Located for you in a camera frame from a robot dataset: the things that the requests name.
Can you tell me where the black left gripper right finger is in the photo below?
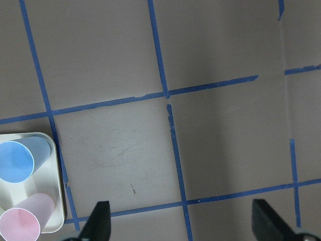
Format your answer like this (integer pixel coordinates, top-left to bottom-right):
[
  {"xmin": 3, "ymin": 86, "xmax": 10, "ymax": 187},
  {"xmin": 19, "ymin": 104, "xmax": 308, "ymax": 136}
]
[{"xmin": 252, "ymin": 199, "xmax": 296, "ymax": 241}]

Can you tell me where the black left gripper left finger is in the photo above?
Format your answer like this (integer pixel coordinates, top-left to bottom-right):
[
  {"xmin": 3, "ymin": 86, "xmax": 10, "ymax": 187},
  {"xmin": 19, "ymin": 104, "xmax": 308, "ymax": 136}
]
[{"xmin": 78, "ymin": 201, "xmax": 111, "ymax": 241}]

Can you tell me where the pink plastic cup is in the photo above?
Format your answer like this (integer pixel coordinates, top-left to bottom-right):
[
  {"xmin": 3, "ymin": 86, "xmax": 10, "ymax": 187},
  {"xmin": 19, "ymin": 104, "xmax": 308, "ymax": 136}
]
[{"xmin": 1, "ymin": 193, "xmax": 55, "ymax": 240}]

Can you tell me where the blue plastic cup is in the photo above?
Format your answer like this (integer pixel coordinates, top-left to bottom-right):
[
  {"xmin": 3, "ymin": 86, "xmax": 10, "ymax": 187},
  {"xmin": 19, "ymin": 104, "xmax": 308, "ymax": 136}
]
[{"xmin": 1, "ymin": 137, "xmax": 51, "ymax": 183}]

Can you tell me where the white plastic tray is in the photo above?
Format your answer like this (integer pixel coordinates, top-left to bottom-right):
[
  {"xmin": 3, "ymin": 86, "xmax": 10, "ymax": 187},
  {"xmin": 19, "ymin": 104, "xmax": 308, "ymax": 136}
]
[{"xmin": 1, "ymin": 132, "xmax": 66, "ymax": 233}]

